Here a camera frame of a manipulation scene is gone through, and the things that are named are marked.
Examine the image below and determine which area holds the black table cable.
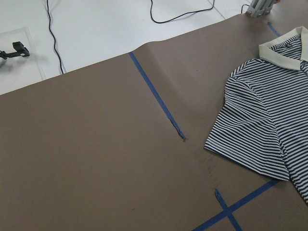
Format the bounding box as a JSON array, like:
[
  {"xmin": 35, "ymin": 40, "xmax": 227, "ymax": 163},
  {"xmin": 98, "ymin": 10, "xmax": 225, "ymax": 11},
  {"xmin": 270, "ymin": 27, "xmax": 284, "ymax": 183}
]
[{"xmin": 45, "ymin": 0, "xmax": 67, "ymax": 74}]

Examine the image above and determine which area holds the navy white striped polo shirt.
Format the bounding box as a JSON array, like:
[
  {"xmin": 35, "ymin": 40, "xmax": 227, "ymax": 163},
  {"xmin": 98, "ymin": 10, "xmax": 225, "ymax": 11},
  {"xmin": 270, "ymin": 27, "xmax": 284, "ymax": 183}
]
[{"xmin": 204, "ymin": 26, "xmax": 308, "ymax": 199}]

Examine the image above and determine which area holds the aluminium frame post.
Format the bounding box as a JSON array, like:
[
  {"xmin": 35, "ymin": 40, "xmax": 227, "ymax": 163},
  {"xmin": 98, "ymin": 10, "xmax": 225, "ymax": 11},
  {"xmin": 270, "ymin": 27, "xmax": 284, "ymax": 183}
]
[{"xmin": 245, "ymin": 0, "xmax": 276, "ymax": 18}]

